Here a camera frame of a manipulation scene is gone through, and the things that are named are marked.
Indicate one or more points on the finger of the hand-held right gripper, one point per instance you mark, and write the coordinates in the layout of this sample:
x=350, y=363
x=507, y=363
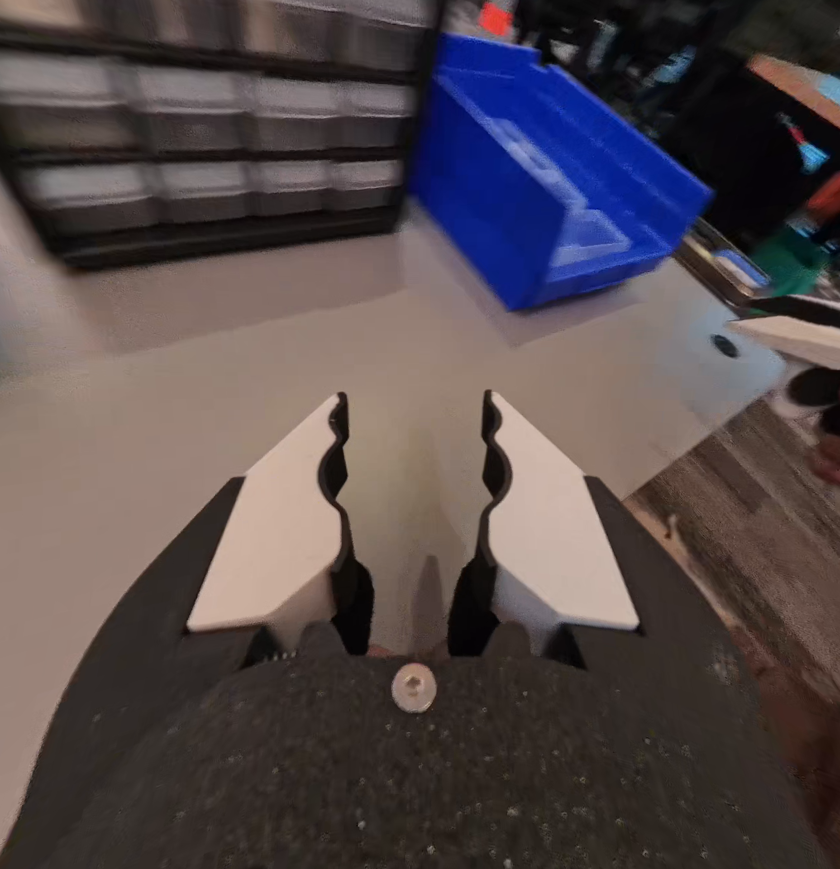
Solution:
x=807, y=343
x=817, y=310

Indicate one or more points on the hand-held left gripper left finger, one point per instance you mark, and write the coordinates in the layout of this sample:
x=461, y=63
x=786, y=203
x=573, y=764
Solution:
x=270, y=543

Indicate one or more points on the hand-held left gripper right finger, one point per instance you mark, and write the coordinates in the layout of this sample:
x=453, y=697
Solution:
x=556, y=543

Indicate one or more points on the black drawer cabinet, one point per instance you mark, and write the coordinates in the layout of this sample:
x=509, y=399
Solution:
x=209, y=237

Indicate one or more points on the blue plastic bin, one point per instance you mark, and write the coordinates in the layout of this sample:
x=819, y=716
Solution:
x=488, y=224

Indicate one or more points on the rows of clear cabinet drawers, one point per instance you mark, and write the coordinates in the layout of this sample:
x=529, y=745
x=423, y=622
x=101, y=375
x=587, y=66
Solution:
x=189, y=108

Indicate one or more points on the person's right hand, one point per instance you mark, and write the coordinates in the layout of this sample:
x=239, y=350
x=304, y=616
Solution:
x=837, y=465

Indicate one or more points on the green object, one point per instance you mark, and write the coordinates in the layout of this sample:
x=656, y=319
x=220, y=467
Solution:
x=790, y=261

